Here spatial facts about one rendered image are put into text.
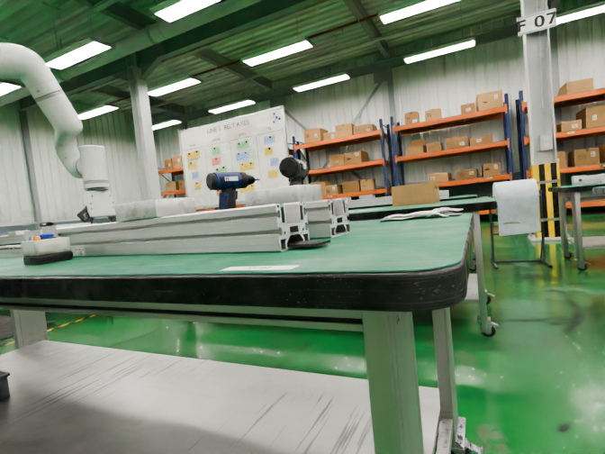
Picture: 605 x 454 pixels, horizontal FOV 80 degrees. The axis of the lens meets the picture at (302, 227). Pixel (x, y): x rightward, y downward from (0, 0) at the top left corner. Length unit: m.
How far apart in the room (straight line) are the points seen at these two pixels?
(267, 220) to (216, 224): 0.13
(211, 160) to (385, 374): 4.21
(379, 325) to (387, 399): 0.09
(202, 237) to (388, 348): 0.45
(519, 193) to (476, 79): 7.58
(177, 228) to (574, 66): 11.30
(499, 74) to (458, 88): 1.00
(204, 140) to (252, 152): 0.70
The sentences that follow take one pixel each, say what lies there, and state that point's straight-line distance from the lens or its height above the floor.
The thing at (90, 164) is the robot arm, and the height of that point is 1.08.
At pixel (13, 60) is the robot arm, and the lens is 1.51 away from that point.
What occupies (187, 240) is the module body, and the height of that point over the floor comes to 0.81.
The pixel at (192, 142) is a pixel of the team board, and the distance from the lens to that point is 4.78.
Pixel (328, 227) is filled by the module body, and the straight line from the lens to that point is 0.79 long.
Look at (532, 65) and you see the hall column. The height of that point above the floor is 2.54.
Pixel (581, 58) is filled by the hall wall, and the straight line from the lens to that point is 11.77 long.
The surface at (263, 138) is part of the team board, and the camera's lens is 4.16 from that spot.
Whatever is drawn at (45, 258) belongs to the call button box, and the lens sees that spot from 1.09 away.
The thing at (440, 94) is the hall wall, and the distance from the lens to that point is 11.51.
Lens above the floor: 0.86
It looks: 3 degrees down
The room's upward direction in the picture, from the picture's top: 6 degrees counter-clockwise
